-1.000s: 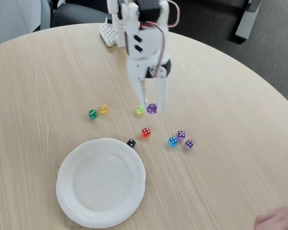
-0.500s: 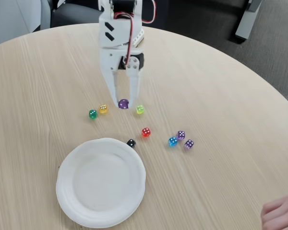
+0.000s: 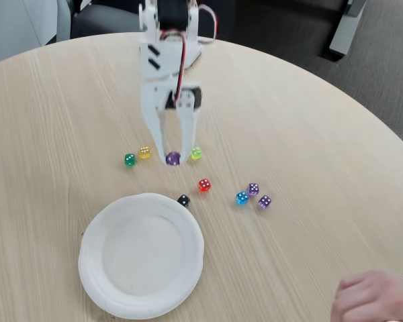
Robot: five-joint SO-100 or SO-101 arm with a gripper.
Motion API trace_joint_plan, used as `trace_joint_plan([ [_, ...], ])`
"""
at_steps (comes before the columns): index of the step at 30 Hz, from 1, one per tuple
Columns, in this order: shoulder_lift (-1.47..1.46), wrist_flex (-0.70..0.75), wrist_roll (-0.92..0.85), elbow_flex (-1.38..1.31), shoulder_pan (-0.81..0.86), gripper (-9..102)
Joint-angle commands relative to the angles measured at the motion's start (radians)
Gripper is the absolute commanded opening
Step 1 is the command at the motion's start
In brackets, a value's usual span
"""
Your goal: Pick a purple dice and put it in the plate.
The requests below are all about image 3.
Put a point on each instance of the purple translucent die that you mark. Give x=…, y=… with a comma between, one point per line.
x=173, y=158
x=253, y=189
x=264, y=202

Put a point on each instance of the white paper plate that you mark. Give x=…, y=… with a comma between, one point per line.
x=141, y=255

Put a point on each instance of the person's hand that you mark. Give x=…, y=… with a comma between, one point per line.
x=376, y=298

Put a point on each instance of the yellow translucent die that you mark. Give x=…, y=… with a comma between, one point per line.
x=144, y=152

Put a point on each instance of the lime green translucent die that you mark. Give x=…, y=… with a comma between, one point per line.
x=197, y=153

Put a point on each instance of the dark green translucent die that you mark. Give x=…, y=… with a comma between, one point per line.
x=130, y=160

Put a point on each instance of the red translucent die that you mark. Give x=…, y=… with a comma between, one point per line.
x=204, y=185

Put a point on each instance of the black die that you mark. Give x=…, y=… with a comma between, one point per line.
x=184, y=200

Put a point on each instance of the blue translucent die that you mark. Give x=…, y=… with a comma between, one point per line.
x=242, y=198

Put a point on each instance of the dark grey chair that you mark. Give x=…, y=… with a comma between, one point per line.
x=104, y=20

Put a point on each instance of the grey desk leg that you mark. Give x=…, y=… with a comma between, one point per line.
x=344, y=30

